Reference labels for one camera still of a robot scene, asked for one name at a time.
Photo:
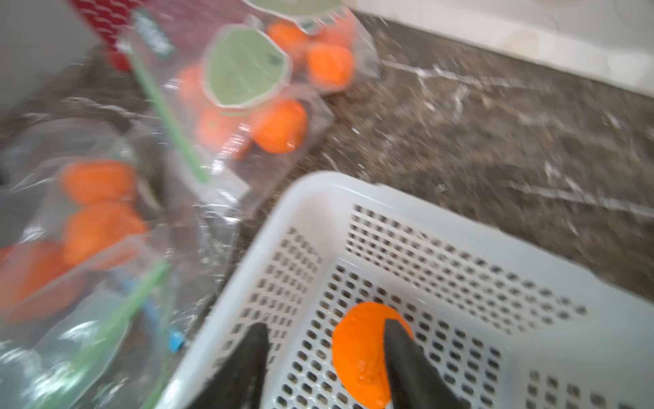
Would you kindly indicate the white perforated plastic basket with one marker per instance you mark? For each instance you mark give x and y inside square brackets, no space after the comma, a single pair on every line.
[506,324]

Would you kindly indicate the blue-seal zip-top bag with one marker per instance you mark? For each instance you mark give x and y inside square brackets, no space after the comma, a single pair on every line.
[153,313]

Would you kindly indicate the red polka-dot toaster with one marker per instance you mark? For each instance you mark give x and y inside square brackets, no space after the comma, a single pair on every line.
[107,19]

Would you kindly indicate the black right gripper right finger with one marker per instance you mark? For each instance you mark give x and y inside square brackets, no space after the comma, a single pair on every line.
[413,382]

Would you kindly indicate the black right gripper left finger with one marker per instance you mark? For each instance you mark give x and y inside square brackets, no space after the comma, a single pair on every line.
[240,381]

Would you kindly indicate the orange fruit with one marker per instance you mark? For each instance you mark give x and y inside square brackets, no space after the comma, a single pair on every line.
[358,353]

